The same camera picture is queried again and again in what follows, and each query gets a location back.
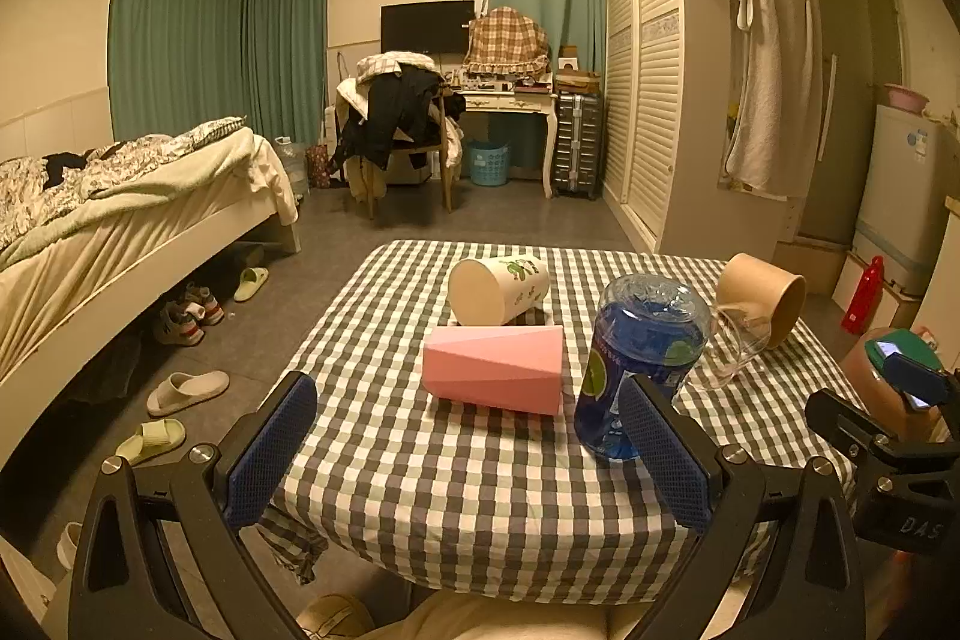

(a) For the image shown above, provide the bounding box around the clear water jug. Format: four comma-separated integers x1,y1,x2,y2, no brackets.
271,135,311,199

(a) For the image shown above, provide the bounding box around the red bottle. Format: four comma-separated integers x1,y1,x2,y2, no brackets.
841,256,886,335

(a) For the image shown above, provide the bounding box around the brown round stool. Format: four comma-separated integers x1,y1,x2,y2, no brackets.
838,326,938,440

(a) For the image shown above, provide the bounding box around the wooden chair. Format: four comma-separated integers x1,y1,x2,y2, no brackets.
337,85,460,221

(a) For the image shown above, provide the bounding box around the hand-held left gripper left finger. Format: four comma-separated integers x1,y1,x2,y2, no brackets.
66,371,320,640

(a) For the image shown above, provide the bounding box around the plaid cloth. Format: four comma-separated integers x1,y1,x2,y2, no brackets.
463,6,552,79

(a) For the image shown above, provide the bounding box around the chair with clothes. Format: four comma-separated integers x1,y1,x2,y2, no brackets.
328,51,464,208

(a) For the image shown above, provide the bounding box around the person's tan shoe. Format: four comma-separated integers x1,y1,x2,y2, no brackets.
296,593,376,640

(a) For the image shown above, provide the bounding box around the green slipper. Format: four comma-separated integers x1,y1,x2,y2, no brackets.
234,266,269,304
114,419,186,467

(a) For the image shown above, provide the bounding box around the grey red sneaker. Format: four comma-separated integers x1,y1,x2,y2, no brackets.
182,284,226,326
154,302,205,347

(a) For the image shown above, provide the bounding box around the blue transparent plastic cup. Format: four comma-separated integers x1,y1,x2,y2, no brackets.
574,272,713,463

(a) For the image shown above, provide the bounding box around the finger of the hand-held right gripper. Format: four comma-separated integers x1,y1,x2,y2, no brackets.
805,387,905,461
887,357,960,416

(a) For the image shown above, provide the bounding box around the grey suitcase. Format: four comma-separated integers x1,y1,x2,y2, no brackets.
553,91,603,199

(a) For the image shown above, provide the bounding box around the cardboard box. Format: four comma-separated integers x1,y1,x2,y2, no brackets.
553,47,602,95

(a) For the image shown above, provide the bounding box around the person's leg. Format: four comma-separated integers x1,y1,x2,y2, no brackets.
390,584,655,640

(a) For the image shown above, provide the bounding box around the wide green curtain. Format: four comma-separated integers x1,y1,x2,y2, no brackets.
109,0,250,142

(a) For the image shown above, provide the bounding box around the white towel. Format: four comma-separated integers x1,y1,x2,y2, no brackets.
724,0,824,199

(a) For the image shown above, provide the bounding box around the clear glass mug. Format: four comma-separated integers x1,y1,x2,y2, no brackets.
675,302,773,390

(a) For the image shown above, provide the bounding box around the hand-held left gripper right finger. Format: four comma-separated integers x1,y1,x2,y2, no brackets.
616,374,875,640

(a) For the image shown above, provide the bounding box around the tan cup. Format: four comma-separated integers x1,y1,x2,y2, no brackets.
716,252,807,350

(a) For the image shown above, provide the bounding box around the cream green blanket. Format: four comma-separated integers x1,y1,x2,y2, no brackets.
0,128,301,378

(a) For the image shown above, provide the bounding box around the black television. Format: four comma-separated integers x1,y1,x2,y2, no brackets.
380,0,476,55

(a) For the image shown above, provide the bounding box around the pink basin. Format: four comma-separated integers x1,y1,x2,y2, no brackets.
881,83,932,113

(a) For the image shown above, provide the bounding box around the green corner curtain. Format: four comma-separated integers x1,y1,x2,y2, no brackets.
244,0,331,146

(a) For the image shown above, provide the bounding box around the floral duvet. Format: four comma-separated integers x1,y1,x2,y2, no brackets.
0,116,248,255

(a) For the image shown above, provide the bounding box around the bed with beige bedding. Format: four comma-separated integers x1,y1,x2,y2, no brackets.
0,119,305,470

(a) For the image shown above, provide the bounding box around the checkered tablecloth table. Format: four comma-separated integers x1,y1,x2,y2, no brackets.
259,239,860,585

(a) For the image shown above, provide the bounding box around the small white fridge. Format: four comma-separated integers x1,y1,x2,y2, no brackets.
855,104,955,298

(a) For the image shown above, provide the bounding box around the white louvred wardrobe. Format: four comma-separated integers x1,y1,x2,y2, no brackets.
600,0,797,253

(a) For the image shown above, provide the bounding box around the beige slipper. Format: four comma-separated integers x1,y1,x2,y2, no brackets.
146,370,230,417

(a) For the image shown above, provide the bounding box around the white desk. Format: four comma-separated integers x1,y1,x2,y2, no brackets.
442,85,560,199

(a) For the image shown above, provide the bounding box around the pink faceted cup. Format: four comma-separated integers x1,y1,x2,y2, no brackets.
422,323,565,416

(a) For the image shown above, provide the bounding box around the black garment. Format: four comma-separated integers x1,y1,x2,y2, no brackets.
41,151,92,188

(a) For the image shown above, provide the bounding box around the white cup with green print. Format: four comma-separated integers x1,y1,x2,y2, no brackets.
448,255,552,327

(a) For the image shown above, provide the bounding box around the blue laundry basket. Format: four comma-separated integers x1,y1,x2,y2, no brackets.
469,140,512,187

